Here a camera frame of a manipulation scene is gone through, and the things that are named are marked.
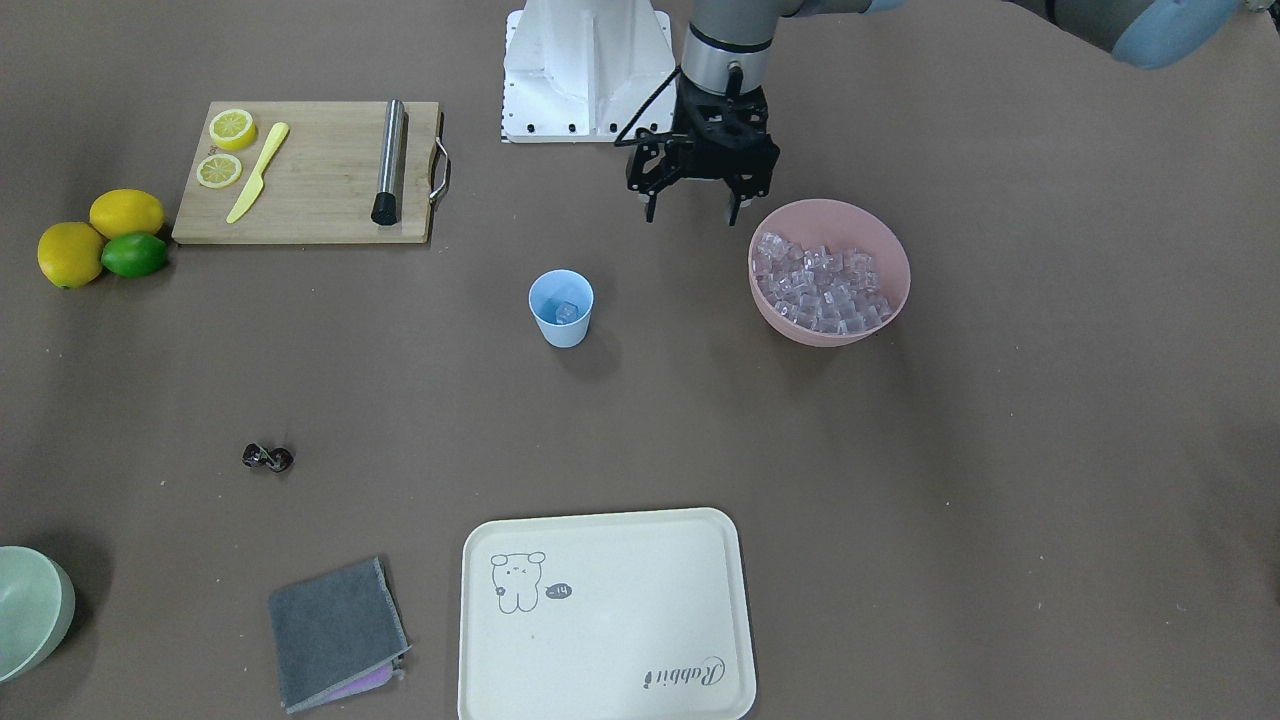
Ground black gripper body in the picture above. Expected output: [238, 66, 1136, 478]
[668, 85, 780, 196]

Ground clear ice cubes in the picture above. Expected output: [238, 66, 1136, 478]
[749, 232, 897, 336]

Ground dark red cherries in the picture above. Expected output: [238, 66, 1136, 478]
[241, 443, 294, 474]

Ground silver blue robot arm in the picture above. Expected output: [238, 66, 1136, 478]
[614, 1, 1239, 225]

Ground light blue cup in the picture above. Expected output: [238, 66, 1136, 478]
[527, 269, 595, 348]

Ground pink bowl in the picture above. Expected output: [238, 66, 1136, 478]
[748, 199, 911, 347]

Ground steel muddler black tip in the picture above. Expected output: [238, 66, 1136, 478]
[370, 99, 408, 227]

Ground bamboo cutting board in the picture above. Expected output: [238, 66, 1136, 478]
[172, 100, 449, 245]

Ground yellow plastic knife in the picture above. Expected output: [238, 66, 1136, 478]
[225, 122, 291, 225]

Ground cream rabbit tray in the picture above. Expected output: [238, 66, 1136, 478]
[457, 507, 756, 719]

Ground lemon half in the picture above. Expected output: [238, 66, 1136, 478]
[207, 108, 259, 152]

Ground lemon slice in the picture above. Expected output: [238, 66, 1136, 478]
[195, 152, 243, 190]

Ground green lime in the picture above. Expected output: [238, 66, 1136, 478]
[100, 232, 168, 278]

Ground yellow lemon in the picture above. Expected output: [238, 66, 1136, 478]
[37, 222, 106, 290]
[90, 188, 166, 240]

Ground grey folded cloth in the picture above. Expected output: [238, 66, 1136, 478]
[268, 556, 411, 715]

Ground mint green bowl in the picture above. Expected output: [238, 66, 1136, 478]
[1, 546, 76, 683]

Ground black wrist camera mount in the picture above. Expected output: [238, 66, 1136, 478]
[626, 132, 678, 199]

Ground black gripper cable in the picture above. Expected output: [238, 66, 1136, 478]
[614, 68, 684, 149]

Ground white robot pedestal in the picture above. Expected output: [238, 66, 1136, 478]
[500, 1, 676, 143]

